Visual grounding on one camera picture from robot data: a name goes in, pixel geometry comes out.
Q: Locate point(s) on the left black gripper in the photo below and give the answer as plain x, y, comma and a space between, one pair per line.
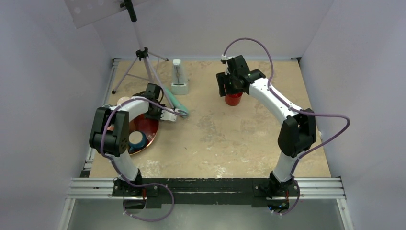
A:
158, 117

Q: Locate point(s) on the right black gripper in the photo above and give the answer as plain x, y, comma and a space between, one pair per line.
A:
222, 79

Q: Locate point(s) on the red mug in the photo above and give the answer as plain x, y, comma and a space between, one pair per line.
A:
233, 99

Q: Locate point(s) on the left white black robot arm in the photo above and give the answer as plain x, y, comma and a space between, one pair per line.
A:
111, 130

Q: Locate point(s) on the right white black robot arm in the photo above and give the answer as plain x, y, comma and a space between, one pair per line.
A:
298, 130

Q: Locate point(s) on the blue white mug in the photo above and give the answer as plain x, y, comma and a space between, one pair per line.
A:
137, 141

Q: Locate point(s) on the light pink mug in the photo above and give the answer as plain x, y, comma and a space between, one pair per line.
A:
122, 100

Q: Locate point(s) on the red round tray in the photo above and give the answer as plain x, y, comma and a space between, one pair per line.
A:
148, 126

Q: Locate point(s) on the white metronome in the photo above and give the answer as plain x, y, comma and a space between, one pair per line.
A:
180, 80

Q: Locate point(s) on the silver tripod stand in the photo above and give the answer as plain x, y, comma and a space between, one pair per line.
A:
142, 54

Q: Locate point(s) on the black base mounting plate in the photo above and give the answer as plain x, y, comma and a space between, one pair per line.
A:
256, 192

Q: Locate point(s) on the white perforated board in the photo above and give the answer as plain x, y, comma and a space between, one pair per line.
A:
85, 12

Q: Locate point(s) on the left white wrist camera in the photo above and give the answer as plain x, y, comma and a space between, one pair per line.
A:
168, 116

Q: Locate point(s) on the aluminium frame rail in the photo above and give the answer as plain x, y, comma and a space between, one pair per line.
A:
320, 205

